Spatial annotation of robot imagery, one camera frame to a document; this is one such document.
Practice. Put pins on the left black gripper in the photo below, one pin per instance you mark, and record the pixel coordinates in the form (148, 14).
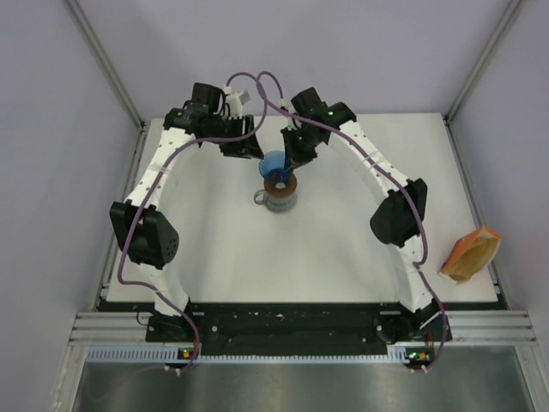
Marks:
(250, 148)

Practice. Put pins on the aluminium corner post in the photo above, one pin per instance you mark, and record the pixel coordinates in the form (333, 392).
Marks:
(104, 62)
(505, 23)

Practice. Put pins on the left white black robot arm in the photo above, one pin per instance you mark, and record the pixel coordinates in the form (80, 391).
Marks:
(143, 232)

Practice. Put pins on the aluminium front frame rail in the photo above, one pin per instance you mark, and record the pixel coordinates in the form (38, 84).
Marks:
(468, 328)

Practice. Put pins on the blue glass ribbed dripper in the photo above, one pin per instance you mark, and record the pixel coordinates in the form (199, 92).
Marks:
(272, 167)

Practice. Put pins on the right aluminium corner post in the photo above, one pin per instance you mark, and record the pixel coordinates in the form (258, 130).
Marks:
(505, 23)

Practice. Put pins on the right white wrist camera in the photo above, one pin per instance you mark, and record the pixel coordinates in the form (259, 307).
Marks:
(286, 106)

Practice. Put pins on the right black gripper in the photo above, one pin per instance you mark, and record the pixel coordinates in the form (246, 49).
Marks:
(294, 158)

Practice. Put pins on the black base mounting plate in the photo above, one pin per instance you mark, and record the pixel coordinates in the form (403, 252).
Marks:
(275, 325)

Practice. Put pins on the left aluminium corner post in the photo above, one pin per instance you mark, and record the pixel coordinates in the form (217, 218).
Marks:
(104, 62)

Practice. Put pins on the grey slotted cable duct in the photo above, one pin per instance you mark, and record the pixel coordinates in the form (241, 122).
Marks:
(179, 356)

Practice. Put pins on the grey glass coffee server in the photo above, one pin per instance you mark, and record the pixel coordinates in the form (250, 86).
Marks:
(275, 204)

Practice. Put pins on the orange coffee filter packet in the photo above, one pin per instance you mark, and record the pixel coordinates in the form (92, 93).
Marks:
(470, 255)

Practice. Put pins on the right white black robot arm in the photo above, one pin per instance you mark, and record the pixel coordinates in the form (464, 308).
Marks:
(398, 220)

